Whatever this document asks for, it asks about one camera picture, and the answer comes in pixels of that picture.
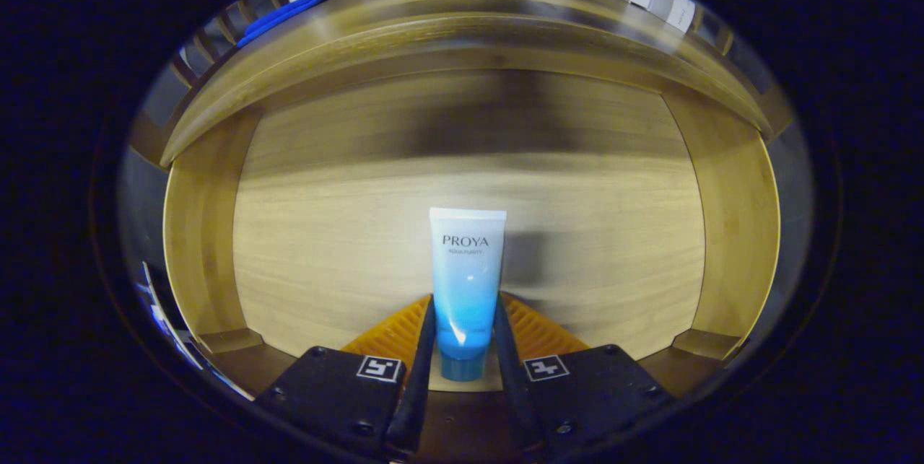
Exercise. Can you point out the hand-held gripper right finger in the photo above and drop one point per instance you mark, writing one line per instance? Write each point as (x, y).
(509, 377)

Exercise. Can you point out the wooden drawer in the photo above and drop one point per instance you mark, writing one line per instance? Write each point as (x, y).
(346, 233)

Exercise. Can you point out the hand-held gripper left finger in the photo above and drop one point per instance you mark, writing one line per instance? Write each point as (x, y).
(419, 392)

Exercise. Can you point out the blue white tube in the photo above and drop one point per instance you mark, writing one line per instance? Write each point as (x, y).
(465, 276)

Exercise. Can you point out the blue folded cloth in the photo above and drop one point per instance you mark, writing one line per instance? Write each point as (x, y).
(303, 8)

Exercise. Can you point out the wooden cabinet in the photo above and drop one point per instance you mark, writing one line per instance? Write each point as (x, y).
(462, 45)

